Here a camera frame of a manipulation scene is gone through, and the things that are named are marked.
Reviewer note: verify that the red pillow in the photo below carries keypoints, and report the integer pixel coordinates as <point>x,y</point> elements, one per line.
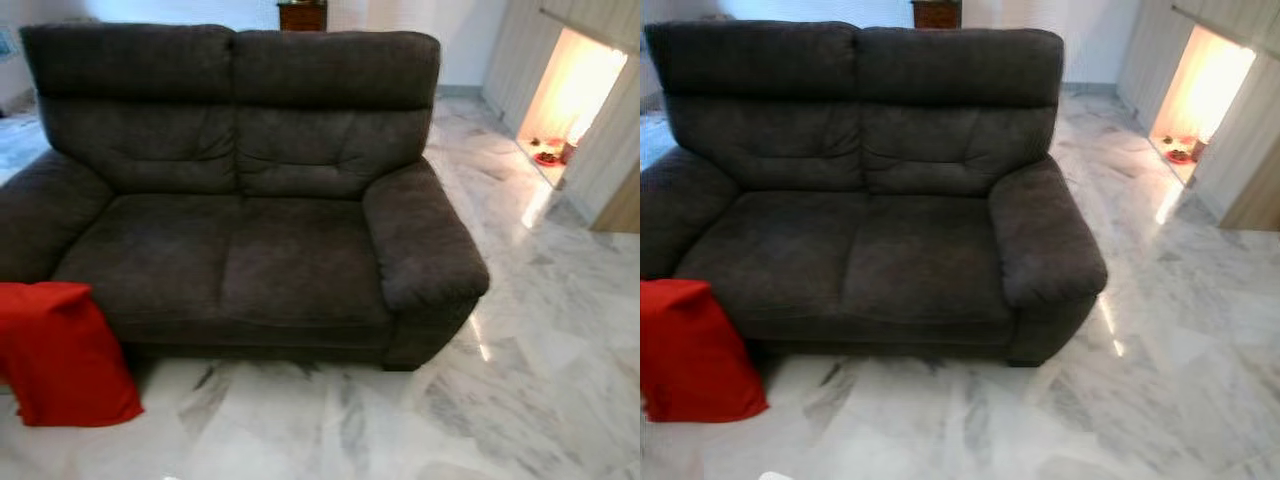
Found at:
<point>60,350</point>
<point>695,350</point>

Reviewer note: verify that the dark grey fabric sofa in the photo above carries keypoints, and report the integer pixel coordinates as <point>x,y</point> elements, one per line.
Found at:
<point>880,250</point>
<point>250,250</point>

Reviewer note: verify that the beige wooden cupboard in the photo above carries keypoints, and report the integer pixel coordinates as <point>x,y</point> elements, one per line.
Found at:
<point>1238,155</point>
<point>605,165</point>

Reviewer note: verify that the red bowl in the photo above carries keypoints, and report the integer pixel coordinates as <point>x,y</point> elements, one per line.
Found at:
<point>1179,156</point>
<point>547,158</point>

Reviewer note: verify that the dark wooden cabinet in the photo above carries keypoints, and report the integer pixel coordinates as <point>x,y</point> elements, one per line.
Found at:
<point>936,14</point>
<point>302,16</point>

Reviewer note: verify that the lit wall niche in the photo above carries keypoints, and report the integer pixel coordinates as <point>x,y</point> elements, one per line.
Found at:
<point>1205,90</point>
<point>575,95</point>

